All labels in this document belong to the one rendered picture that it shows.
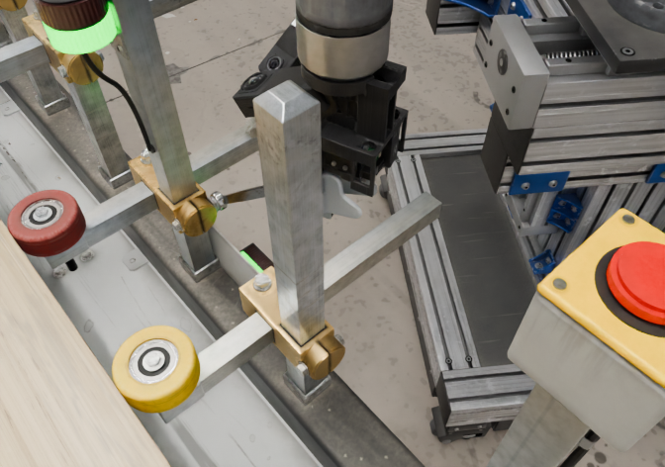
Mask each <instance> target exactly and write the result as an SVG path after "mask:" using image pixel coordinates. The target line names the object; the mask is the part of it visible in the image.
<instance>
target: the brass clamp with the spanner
mask: <svg viewBox="0 0 665 467"><path fill-rule="evenodd" d="M128 165H129V167H130V169H131V172H132V175H133V178H134V180H135V183H136V184H138V183H140V182H143V183H144V185H145V186H146V187H147V188H148V189H149V190H150V191H151V192H152V193H153V195H154V198H155V201H156V204H157V207H158V210H159V211H160V213H161V214H162V215H163V216H164V217H165V218H166V219H167V220H168V221H169V222H170V223H171V224H172V226H173V228H174V229H175V230H176V231H177V232H178V233H180V234H183V233H186V234H187V235H188V236H198V235H201V234H203V232H204V233H205V232H207V231H208V230H209V229H210V228H211V227H212V225H213V224H214V222H215V220H216V218H217V210H216V208H215V207H214V206H213V205H212V204H211V203H210V202H209V201H208V199H207V195H206V191H205V190H204V189H203V188H202V187H201V186H200V185H199V184H198V183H197V182H196V181H195V183H196V186H197V191H196V192H194V193H192V194H190V195H189V196H187V197H185V198H183V199H182V200H180V201H178V202H177V203H175V204H174V203H173V202H172V201H171V200H170V199H169V198H168V197H167V196H166V195H165V194H164V193H163V192H162V191H161V190H160V188H159V185H158V181H157V178H156V175H155V172H154V169H153V166H152V164H143V163H142V162H141V156H138V157H136V158H134V159H132V160H130V161H129V162H128Z"/></svg>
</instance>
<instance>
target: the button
mask: <svg viewBox="0 0 665 467"><path fill-rule="evenodd" d="M607 280H608V284H609V287H610V289H611V291H612V293H613V294H614V296H615V297H616V299H617V300H618V301H619V302H620V303H621V304H622V305H623V306H624V307H625V308H626V309H627V310H629V311H630V312H631V313H633V314H634V315H636V316H638V317H640V318H642V319H644V320H646V321H649V322H651V323H655V324H658V325H663V326H665V244H661V243H657V242H651V241H637V242H632V243H629V244H626V245H625V246H623V247H621V248H620V249H619V250H618V251H617V252H616V253H615V254H614V256H613V258H612V259H611V261H610V263H609V265H608V268H607Z"/></svg>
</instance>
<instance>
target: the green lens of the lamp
mask: <svg viewBox="0 0 665 467"><path fill-rule="evenodd" d="M43 24H44V23H43ZM44 27H45V29H46V32H47V35H48V38H49V40H50V43H51V45H52V46H53V47H54V48H55V49H57V50H58V51H61V52H65V53H72V54H78V53H86V52H91V51H94V50H97V49H99V48H102V47H104V46H106V45H107V44H109V43H110V42H111V41H112V40H113V39H114V37H115V35H116V33H117V30H116V26H115V23H114V20H113V16H112V13H111V10H110V7H109V11H108V13H107V15H106V17H105V18H104V19H103V20H102V21H101V22H99V23H98V24H96V25H94V26H92V27H90V28H87V29H84V30H80V31H73V32H63V31H57V30H54V29H52V28H50V27H48V26H47V25H45V24H44Z"/></svg>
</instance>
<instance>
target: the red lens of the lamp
mask: <svg viewBox="0 0 665 467"><path fill-rule="evenodd" d="M34 3H35V5H36V7H37V10H38V12H39V15H40V17H41V19H42V22H43V23H44V24H45V25H47V26H48V27H51V28H54V29H58V30H74V29H80V28H84V27H87V26H90V25H92V24H94V23H96V22H98V21H100V20H101V19H102V18H103V17H105V15H106V14H107V13H108V11H109V4H108V0H82V1H79V2H76V3H72V4H66V5H50V4H46V3H43V2H41V1H40V0H34Z"/></svg>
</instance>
